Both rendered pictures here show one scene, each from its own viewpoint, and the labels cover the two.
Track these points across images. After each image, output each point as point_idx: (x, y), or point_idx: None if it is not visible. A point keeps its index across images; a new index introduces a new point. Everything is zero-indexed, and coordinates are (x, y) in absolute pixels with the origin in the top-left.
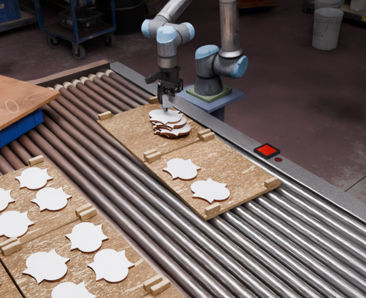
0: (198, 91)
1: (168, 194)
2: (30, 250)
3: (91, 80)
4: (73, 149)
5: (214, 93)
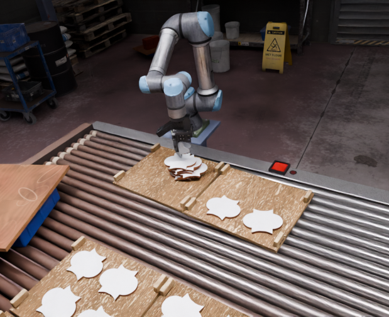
0: None
1: (225, 236)
2: None
3: (82, 144)
4: (105, 218)
5: (198, 127)
